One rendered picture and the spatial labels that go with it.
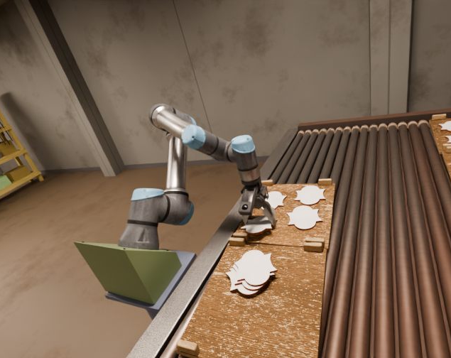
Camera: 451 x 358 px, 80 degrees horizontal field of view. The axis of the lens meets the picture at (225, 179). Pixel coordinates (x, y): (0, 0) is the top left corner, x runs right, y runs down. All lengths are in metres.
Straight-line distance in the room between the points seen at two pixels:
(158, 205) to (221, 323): 0.48
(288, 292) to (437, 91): 2.93
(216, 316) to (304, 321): 0.24
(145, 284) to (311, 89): 2.88
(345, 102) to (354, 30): 0.71
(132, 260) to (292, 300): 0.50
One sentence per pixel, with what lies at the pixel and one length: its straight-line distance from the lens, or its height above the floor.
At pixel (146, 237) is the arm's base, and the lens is 1.03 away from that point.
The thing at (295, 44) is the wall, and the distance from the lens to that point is 3.35.
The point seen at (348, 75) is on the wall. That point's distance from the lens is 3.34.
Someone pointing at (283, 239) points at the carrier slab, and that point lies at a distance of 1.00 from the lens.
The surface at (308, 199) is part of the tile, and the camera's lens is 1.17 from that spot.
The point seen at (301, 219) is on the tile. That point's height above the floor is 0.94.
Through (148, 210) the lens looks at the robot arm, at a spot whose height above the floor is 1.13.
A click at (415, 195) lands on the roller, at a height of 0.92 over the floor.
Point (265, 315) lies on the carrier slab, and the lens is 0.81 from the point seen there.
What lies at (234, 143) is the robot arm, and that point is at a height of 1.29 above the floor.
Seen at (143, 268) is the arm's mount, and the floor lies 1.02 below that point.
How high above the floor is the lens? 1.59
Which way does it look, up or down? 26 degrees down
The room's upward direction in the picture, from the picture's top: 16 degrees counter-clockwise
